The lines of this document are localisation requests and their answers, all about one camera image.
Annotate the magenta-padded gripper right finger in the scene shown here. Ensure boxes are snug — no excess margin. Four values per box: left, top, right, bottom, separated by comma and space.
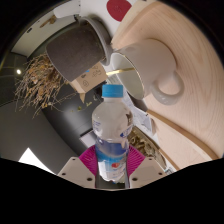
125, 145, 168, 189

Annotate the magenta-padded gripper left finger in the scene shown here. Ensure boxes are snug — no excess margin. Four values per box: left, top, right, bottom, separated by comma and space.
57, 145, 101, 189

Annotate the blue-capped clear water bottle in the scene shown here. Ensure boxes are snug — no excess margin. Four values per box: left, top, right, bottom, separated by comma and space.
91, 84, 134, 184

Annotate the crumpled grey paper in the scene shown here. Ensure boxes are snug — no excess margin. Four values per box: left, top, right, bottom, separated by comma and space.
121, 93, 158, 138

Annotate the brown cardboard box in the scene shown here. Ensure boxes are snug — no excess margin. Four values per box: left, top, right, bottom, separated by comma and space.
69, 62, 108, 94

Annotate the gold spoon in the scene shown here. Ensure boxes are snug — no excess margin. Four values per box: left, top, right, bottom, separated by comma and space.
105, 67, 135, 76

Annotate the white ceramic mug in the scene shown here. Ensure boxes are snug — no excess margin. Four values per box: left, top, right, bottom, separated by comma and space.
109, 38, 185, 107

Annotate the grey pot with dried plant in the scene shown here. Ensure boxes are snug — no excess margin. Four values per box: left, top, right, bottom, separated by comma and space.
13, 21, 106, 119

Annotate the flat round red coaster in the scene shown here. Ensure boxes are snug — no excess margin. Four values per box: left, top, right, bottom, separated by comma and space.
106, 0, 133, 23

